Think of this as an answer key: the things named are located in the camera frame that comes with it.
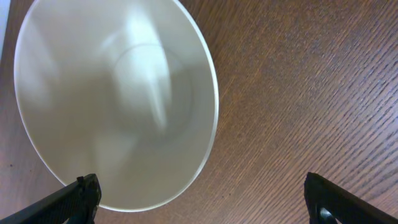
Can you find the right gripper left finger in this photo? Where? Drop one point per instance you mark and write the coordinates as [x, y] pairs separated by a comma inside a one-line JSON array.
[[75, 203]]

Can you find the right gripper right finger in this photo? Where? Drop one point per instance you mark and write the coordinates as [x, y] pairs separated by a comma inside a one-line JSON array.
[[328, 203]]

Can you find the cream bowl back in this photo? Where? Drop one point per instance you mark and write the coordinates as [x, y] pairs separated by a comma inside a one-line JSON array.
[[123, 89]]

